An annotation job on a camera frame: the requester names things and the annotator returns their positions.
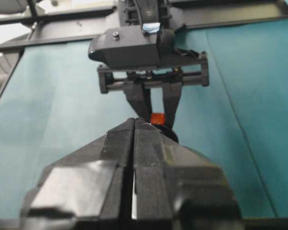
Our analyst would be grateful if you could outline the blue-green table cloth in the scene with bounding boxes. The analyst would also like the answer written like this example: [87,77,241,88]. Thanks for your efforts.
[0,18,288,220]

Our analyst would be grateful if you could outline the black frame bar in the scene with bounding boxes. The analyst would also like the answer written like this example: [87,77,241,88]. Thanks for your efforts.
[0,6,120,27]

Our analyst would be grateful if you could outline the thin black pole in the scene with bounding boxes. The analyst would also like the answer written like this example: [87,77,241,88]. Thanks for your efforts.
[26,0,39,24]

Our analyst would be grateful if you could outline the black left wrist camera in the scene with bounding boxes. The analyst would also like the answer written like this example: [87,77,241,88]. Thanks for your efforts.
[88,27,176,69]

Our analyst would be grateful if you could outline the blue tape piece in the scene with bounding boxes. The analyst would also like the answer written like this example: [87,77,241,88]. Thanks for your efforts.
[142,22,161,34]

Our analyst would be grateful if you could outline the thin black camera cable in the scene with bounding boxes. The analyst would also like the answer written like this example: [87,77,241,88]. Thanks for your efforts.
[134,0,147,26]

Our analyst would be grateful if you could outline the black table frame rail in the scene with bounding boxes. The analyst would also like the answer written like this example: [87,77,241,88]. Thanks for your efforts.
[0,46,26,115]
[0,13,288,55]

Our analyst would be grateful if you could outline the gray round object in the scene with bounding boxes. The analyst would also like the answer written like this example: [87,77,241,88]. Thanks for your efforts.
[0,0,24,15]

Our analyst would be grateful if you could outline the black cup holder red handle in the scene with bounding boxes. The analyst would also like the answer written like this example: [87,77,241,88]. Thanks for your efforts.
[150,111,180,144]

